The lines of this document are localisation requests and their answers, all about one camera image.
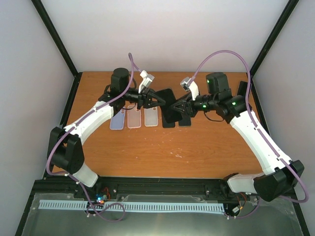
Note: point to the light blue slotted cable duct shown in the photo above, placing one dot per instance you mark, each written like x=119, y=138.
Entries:
x=141, y=207

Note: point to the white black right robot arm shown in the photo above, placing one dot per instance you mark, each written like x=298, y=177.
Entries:
x=279, y=174

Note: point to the black right frame post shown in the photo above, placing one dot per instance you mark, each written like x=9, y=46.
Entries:
x=280, y=23

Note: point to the cream white phone case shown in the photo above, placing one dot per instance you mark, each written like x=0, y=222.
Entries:
x=151, y=117

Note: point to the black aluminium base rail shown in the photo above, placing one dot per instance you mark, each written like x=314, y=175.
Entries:
x=209, y=189

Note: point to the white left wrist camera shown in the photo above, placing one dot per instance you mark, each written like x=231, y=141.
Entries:
x=147, y=79

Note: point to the dark green phone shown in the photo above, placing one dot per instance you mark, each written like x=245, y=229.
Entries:
x=185, y=121

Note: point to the black frame post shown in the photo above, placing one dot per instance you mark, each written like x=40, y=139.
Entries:
x=43, y=14
x=280, y=23

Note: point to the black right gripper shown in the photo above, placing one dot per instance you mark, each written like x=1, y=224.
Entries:
x=190, y=110

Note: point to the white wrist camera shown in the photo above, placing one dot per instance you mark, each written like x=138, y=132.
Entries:
x=188, y=84
x=147, y=79

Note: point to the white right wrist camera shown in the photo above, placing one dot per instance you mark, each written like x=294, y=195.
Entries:
x=188, y=84

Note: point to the dark grey phone corner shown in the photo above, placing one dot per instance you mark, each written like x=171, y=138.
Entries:
x=242, y=88

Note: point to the black left frame post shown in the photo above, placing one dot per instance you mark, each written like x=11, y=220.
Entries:
x=43, y=14

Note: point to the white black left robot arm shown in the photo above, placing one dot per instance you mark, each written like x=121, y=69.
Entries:
x=66, y=144

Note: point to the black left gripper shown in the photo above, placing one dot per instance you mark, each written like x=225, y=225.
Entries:
x=144, y=99

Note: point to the black phone from lilac case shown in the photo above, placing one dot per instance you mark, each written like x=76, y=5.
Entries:
x=169, y=114

